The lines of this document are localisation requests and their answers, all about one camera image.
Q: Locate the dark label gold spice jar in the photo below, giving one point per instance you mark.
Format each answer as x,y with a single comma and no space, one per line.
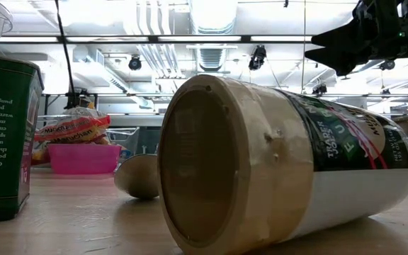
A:
138,177

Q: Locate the pink plastic bowl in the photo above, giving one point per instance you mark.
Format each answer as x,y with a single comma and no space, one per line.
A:
83,159

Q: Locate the green pepper tin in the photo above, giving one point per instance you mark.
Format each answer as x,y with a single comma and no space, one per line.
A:
2,141

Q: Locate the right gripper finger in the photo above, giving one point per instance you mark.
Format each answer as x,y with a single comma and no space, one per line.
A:
342,58
345,35

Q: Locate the overhead light bar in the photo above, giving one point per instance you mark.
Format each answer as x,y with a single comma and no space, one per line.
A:
245,39

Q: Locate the orange ramen packet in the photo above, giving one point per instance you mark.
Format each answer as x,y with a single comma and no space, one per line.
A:
69,127

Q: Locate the yellow ramen packet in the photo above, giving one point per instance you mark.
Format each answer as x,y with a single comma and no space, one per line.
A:
83,137

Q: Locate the black ceiling spotlight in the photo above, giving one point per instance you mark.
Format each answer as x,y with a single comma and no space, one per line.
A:
319,89
135,63
257,58

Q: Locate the small clear plastic container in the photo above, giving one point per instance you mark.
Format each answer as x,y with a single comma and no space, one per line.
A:
126,138

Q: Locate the furikake glass jar dark label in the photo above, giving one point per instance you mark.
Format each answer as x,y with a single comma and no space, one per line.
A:
278,159

